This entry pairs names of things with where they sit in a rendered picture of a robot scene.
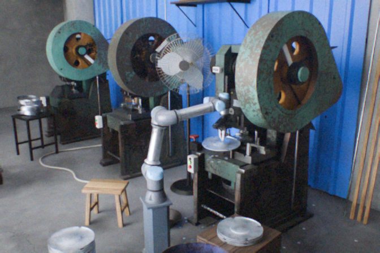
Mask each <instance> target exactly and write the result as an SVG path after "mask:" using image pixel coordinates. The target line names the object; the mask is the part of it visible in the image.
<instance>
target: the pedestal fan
mask: <svg viewBox="0 0 380 253"><path fill-rule="evenodd" d="M184 38H185V39H190V40H189V41H188V42H187V41H185V43H184V45H183V47H181V52H180V53H181V54H182V56H181V55H180V54H177V53H175V51H173V52H172V53H169V52H168V53H167V54H166V55H163V53H164V50H165V49H166V47H168V45H170V43H172V42H170V43H169V44H168V45H166V47H165V48H164V50H163V53H161V56H162V55H163V58H162V59H161V58H160V60H158V66H156V67H160V68H162V69H160V70H163V71H161V72H164V75H165V74H167V75H169V76H171V75H172V76H173V75H177V74H178V73H179V71H181V70H182V72H181V73H183V75H182V76H184V81H185V82H186V84H187V89H184V91H187V93H186V95H187V107H190V86H191V89H192V88H193V89H195V88H196V89H197V90H199V89H201V88H203V85H202V84H204V83H205V81H206V80H205V81H204V82H203V80H204V77H205V76H203V74H204V73H203V74H202V72H201V68H200V70H199V69H198V67H199V66H198V67H197V68H196V67H194V65H195V63H196V61H198V62H199V61H200V62H201V60H200V59H201V58H202V56H204V51H205V50H207V48H206V49H205V50H204V48H205V45H204V43H202V41H203V40H201V39H200V38H197V37H196V38H195V39H194V38H192V40H191V38H188V37H184ZM175 40H179V38H178V39H175ZM173 42H174V40H173ZM183 42H184V41H183ZM203 45H204V46H203ZM170 46H171V45H170ZM172 49H173V48H172ZM179 49H180V48H179ZM179 49H176V50H179ZM209 51H210V50H208V51H206V52H209ZM166 52H167V51H166ZM209 54H210V53H209ZM209 54H208V55H209ZM210 56H211V55H210ZM210 56H209V57H210ZM200 62H199V63H200ZM202 62H203V59H202ZM156 64H157V63H156ZM201 65H202V67H203V64H201ZM201 65H200V66H201ZM158 75H159V74H158ZM162 75H163V74H162ZM165 76H166V75H165ZM165 76H164V78H165ZM177 76H178V77H180V76H179V75H177ZM159 77H160V75H159ZM166 78H167V77H166ZM166 78H165V80H166ZM180 78H182V77H180ZM207 78H208V77H207ZM207 78H206V79H207ZM168 80H169V79H168ZM172 80H173V79H172ZM169 81H170V80H169ZM166 82H168V81H166ZM170 82H171V81H170ZM202 82H203V83H202ZM169 84H170V83H169ZM207 84H208V83H207ZM171 85H172V84H171ZM166 86H167V85H166ZM172 86H173V85H172ZM193 86H194V87H193ZM173 87H174V86H173ZM173 87H172V88H173ZM206 87H207V86H206ZM202 90H203V89H202ZM190 135H191V118H190V119H186V159H187V157H188V156H189V155H191V154H192V153H191V150H190V141H191V138H190ZM170 189H171V191H172V192H174V193H175V194H178V195H185V196H193V187H192V184H191V173H190V171H189V170H188V165H187V178H184V179H181V180H176V181H175V182H174V183H173V184H172V185H171V186H170Z"/></svg>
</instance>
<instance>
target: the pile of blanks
mask: <svg viewBox="0 0 380 253"><path fill-rule="evenodd" d="M95 246H96V243H95V238H94V239H93V241H92V242H91V243H90V244H89V245H88V246H87V247H84V248H81V249H79V250H76V251H69V252H63V251H62V252H60V251H54V250H53V249H52V248H50V247H49V245H48V248H49V253H96V249H95V248H96V247H95Z"/></svg>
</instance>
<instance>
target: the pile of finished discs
mask: <svg viewBox="0 0 380 253"><path fill-rule="evenodd" d="M263 232H264V230H263V227H262V226H261V224H259V223H258V222H257V221H255V220H252V219H248V218H244V217H235V218H234V219H233V218H227V219H224V220H222V221H221V222H220V223H219V224H218V225H217V236H218V237H219V238H220V240H222V241H223V242H228V243H227V244H229V245H234V246H251V245H255V244H256V243H258V242H259V241H260V240H261V239H262V237H263Z"/></svg>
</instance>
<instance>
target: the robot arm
mask: <svg viewBox="0 0 380 253"><path fill-rule="evenodd" d="M216 111H219V115H220V116H221V117H220V118H219V119H218V120H217V121H216V122H215V123H214V124H213V125H212V127H213V128H214V129H217V130H218V134H219V136H220V138H221V140H222V141H223V140H224V138H225V137H227V136H228V135H229V134H228V133H227V129H230V128H232V122H231V114H229V113H230V95H229V94H228V93H220V94H219V96H217V97H205V98H204V104H200V105H196V106H192V107H187V108H184V109H181V110H167V109H166V108H165V107H162V106H157V107H155V108H153V111H152V113H151V116H152V123H151V125H152V127H153V128H152V135H151V139H150V146H149V152H148V156H147V158H146V159H145V160H144V164H143V165H142V169H141V170H142V174H143V176H144V177H145V179H146V181H147V182H148V191H147V193H146V196H145V201H146V202H147V203H150V204H153V205H156V204H161V203H163V202H165V201H166V194H165V191H164V181H163V176H164V173H163V169H162V168H161V167H160V164H161V163H160V161H159V156H160V153H161V146H162V140H163V134H164V129H165V128H166V127H167V126H169V125H174V124H178V123H180V121H181V120H185V119H190V118H193V117H196V116H201V115H204V114H209V113H212V112H216ZM230 124H231V125H230Z"/></svg>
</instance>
